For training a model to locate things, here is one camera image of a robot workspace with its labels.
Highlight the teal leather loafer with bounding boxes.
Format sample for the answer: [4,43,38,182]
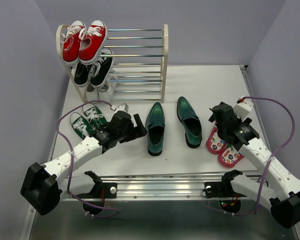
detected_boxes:
[145,102,165,157]
[176,96,203,149]

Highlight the pink patterned flip-flop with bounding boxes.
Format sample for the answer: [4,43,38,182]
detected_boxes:
[205,124,227,155]
[217,145,244,168]

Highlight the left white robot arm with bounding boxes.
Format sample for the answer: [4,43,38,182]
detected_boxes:
[20,110,147,216]

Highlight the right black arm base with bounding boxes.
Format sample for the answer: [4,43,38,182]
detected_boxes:
[201,181,243,215]

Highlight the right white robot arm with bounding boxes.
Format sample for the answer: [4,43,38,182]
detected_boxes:
[204,100,300,229]

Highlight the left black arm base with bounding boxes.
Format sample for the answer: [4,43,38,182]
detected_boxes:
[79,182,118,218]

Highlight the cream shoe rack chrome bars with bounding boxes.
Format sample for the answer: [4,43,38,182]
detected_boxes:
[55,23,169,104]

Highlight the right green canvas sneaker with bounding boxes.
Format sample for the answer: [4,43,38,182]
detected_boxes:
[81,103,107,129]

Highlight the green canvas sneaker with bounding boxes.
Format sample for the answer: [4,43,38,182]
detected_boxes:
[81,103,107,129]
[69,112,92,140]

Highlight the right white sneaker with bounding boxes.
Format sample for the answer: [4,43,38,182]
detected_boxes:
[97,75,117,102]

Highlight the white sneaker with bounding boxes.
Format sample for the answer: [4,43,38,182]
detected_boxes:
[97,75,117,102]
[85,83,99,102]

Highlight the left green canvas sneaker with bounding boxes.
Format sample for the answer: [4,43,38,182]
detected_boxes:
[69,112,92,140]

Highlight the left white sneaker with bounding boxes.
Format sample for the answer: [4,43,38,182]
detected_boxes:
[85,83,99,102]

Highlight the right black canvas sneaker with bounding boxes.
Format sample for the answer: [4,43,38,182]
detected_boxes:
[88,48,115,88]

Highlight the black canvas sneaker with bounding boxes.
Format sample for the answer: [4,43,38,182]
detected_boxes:
[74,61,92,87]
[88,48,115,88]

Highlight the left black canvas sneaker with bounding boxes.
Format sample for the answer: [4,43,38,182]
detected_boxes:
[74,61,92,87]

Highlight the right red canvas sneaker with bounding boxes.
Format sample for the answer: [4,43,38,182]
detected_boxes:
[78,20,108,65]

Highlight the red canvas sneaker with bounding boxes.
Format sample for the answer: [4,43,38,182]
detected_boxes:
[61,20,86,66]
[78,20,108,65]

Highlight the left red canvas sneaker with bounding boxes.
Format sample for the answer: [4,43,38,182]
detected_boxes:
[61,20,86,66]

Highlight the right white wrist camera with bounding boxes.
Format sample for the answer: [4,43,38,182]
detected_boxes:
[233,97,254,120]

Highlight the aluminium mounting rail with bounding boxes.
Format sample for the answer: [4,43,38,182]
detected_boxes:
[29,173,276,202]

